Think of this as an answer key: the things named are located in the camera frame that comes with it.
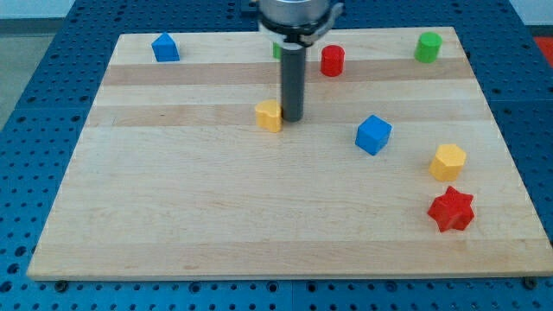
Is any yellow heart block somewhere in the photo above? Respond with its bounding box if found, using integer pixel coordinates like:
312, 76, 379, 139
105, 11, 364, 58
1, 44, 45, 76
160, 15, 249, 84
254, 99, 282, 133

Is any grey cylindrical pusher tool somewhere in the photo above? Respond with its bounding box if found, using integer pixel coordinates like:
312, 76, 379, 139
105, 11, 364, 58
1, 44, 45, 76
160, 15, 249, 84
280, 48, 306, 122

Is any blue cube block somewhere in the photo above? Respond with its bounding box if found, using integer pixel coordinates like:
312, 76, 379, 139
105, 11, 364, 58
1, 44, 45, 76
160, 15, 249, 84
355, 115, 392, 156

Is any green block behind tool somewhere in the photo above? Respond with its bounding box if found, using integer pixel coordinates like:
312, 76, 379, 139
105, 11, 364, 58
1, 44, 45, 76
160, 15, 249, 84
272, 42, 281, 60

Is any red cylinder block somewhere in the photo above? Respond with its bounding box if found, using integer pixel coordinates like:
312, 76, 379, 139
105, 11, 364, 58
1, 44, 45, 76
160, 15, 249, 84
321, 45, 345, 77

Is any light wooden board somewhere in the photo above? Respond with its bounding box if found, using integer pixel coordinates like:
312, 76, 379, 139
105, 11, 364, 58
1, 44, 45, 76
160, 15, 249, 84
27, 27, 552, 281

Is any blue pentagon house block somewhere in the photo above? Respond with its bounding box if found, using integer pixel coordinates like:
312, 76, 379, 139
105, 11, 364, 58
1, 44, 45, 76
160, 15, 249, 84
151, 32, 180, 62

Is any yellow hexagon block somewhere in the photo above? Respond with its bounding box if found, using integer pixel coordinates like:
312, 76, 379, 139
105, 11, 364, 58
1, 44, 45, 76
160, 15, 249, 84
429, 144, 467, 181

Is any red star block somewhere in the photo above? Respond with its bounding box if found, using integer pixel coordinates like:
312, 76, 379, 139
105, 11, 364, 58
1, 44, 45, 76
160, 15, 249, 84
427, 186, 474, 232

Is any green cylinder block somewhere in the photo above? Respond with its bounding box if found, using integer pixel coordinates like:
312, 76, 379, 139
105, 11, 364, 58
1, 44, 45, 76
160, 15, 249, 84
414, 32, 442, 63

